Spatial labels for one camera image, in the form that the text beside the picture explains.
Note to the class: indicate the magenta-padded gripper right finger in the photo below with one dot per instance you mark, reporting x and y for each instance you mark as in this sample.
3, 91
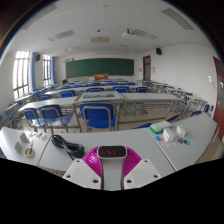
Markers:
145, 171

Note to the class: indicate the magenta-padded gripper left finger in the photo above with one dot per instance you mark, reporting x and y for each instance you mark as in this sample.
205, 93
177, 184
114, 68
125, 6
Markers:
78, 171

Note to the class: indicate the white charger block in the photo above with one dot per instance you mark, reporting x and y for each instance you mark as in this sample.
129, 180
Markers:
111, 168

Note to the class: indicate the green and white box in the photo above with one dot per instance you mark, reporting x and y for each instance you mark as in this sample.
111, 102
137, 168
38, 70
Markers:
160, 126

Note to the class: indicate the yellow and black tape roll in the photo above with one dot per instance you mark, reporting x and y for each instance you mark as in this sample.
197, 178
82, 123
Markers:
30, 152

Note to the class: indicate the group of blue chairs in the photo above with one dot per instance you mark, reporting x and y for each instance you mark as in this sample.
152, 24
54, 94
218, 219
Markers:
98, 116

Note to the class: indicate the small white card stand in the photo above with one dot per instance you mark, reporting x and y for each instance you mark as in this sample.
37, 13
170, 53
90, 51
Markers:
18, 147
23, 137

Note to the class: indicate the group of grey desks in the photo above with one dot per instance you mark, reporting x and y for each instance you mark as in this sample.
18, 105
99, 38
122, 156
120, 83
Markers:
148, 97

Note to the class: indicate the orange wooden lectern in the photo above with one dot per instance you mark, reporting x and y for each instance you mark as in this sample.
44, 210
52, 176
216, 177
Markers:
101, 76

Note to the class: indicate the red-brown door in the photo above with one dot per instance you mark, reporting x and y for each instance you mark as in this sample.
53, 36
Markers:
219, 100

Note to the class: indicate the brown door with window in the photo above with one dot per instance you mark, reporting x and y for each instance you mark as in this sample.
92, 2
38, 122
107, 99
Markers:
146, 68

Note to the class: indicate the blue curtain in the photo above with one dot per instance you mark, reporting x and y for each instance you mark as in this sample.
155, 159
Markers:
33, 71
53, 70

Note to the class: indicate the green chalkboard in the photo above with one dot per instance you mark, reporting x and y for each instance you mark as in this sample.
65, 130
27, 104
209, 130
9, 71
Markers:
100, 67

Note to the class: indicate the tall glass window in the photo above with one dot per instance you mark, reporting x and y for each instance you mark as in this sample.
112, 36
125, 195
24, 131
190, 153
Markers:
21, 75
46, 70

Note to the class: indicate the ceiling air conditioner vent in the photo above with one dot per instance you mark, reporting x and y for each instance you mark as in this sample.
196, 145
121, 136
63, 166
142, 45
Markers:
100, 39

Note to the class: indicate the group of ceiling lights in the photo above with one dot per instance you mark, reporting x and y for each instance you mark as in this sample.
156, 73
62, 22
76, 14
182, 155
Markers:
62, 35

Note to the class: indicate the white ceiling projector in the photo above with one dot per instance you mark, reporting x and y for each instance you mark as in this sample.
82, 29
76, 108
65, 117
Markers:
127, 33

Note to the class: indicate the black wall speaker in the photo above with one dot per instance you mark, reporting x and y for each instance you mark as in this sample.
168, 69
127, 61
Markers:
158, 51
37, 57

